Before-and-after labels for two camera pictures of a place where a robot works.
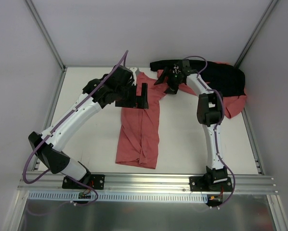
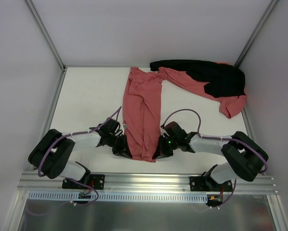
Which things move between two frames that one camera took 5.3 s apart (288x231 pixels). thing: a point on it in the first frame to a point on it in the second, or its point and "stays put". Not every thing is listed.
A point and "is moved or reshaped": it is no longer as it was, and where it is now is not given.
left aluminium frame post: [34, 13] stays put
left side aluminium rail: [51, 110] stays put
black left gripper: [130, 101] to [121, 148]
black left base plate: [96, 181] stays put
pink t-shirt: [139, 140] is moved or reshaped
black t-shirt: [224, 79] stays put
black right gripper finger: [161, 79] to [159, 154]
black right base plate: [203, 184] stays put
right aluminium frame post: [255, 33] stays put
